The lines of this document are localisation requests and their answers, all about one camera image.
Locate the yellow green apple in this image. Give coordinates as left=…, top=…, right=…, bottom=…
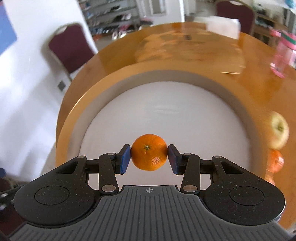
left=267, top=111, right=290, bottom=150

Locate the small orange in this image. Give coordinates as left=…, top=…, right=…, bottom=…
left=131, top=134, right=168, bottom=171
left=264, top=174, right=275, bottom=186
left=267, top=150, right=284, bottom=173

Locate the wooden side cabinet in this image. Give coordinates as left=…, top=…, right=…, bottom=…
left=253, top=10, right=288, bottom=47

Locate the maroon chair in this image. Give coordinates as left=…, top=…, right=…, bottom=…
left=47, top=23, right=96, bottom=80
left=215, top=1, right=256, bottom=36

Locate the maroon chair far side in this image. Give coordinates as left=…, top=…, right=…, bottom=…
left=215, top=1, right=256, bottom=36

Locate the round wooden dining table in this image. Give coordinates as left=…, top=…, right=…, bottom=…
left=56, top=22, right=295, bottom=228

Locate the pink water bottle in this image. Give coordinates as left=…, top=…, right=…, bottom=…
left=269, top=28, right=295, bottom=78

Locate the metal shoe rack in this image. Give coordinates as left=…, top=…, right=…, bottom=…
left=78, top=0, right=140, bottom=36

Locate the white tissue pack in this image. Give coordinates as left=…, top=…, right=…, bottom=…
left=206, top=16, right=241, bottom=40

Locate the maroon chair left side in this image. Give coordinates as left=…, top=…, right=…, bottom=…
left=47, top=23, right=96, bottom=80

